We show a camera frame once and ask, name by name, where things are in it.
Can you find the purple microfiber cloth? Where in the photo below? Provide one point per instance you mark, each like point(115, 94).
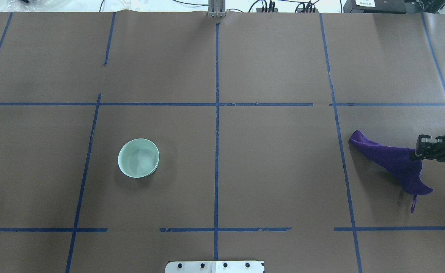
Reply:
point(397, 161)

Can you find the black computer box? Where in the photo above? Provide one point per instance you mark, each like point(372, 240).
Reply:
point(375, 6)

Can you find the mint green bowl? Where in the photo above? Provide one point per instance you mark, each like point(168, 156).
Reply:
point(138, 158)

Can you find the aluminium frame post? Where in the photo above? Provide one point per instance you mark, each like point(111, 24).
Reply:
point(217, 8)

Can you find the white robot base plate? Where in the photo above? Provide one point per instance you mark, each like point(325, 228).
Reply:
point(228, 266)

